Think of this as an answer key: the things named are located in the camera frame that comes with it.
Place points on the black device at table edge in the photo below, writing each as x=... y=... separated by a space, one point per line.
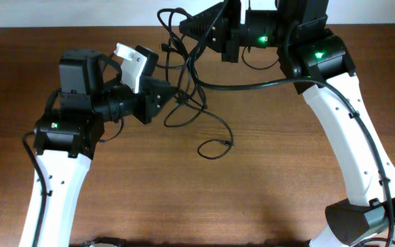
x=105 y=242

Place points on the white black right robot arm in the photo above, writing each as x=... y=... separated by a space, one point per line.
x=318 y=64

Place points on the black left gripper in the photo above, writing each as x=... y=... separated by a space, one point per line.
x=149 y=106

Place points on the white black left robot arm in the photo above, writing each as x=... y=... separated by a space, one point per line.
x=94 y=89

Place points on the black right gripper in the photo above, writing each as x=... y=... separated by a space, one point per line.
x=230 y=36

